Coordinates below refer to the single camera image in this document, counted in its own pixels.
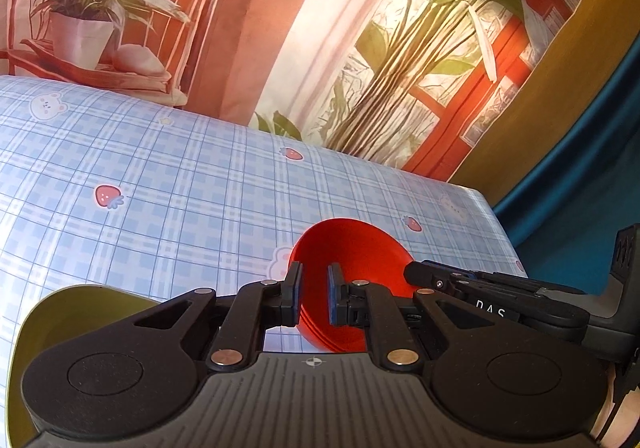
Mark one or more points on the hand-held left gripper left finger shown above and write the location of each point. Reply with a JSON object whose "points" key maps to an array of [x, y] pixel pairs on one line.
{"points": [[300, 294]]}

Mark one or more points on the green square plate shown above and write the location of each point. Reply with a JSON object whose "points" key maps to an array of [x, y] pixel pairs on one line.
{"points": [[60, 318]]}

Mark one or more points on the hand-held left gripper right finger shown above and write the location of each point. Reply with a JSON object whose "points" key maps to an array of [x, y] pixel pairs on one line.
{"points": [[333, 297]]}

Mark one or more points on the printed room scene backdrop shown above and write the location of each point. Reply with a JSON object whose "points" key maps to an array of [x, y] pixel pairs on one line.
{"points": [[280, 17]]}

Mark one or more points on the blue plaid tablecloth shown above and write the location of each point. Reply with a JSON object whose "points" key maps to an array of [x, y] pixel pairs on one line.
{"points": [[190, 208]]}

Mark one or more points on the yellow curtain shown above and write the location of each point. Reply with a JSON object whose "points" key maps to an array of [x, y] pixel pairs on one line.
{"points": [[565, 92]]}

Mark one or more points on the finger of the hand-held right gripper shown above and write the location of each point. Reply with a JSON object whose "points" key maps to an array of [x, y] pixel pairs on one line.
{"points": [[520, 300]]}

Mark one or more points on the blue curtain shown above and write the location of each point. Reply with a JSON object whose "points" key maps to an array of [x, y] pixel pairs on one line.
{"points": [[575, 208]]}

